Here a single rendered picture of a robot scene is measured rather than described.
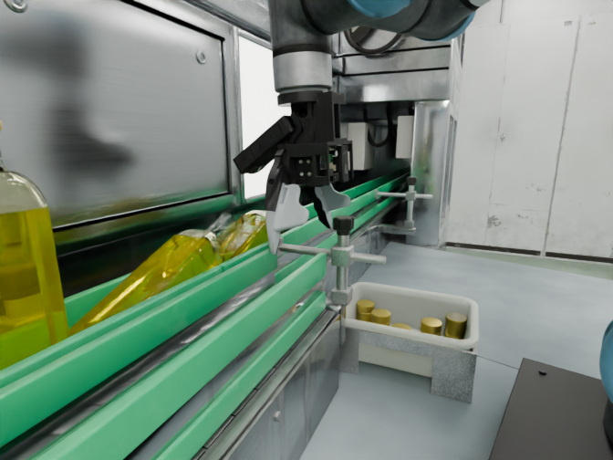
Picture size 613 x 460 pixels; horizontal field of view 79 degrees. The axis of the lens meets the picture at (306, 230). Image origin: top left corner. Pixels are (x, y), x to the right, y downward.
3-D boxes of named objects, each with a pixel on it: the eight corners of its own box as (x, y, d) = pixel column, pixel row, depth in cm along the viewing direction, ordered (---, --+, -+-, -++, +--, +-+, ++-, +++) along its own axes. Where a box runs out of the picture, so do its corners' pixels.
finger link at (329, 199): (356, 231, 57) (337, 187, 51) (322, 228, 60) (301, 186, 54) (362, 215, 59) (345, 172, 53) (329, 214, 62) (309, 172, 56)
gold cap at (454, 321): (451, 310, 67) (448, 332, 68) (441, 317, 64) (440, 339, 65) (471, 317, 64) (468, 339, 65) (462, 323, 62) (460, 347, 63)
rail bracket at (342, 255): (280, 286, 59) (278, 209, 56) (385, 304, 53) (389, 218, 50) (271, 293, 57) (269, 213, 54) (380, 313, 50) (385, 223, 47)
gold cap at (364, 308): (367, 330, 69) (368, 308, 68) (351, 324, 71) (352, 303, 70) (377, 323, 71) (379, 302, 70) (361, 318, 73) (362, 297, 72)
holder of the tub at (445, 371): (329, 317, 78) (329, 282, 76) (471, 345, 67) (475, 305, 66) (295, 360, 63) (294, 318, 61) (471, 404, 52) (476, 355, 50)
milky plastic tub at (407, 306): (354, 319, 76) (355, 279, 74) (472, 342, 67) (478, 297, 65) (323, 364, 61) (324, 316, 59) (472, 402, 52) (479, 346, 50)
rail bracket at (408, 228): (374, 245, 119) (377, 174, 114) (428, 251, 113) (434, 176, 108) (370, 248, 115) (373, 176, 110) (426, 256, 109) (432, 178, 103)
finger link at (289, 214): (292, 250, 43) (313, 180, 45) (253, 245, 46) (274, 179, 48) (305, 259, 45) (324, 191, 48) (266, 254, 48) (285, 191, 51)
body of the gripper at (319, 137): (327, 192, 45) (323, 87, 42) (272, 190, 50) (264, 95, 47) (354, 183, 51) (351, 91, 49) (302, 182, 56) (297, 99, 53)
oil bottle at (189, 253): (67, 392, 35) (199, 256, 51) (110, 408, 33) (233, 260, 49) (36, 353, 32) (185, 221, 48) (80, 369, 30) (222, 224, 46)
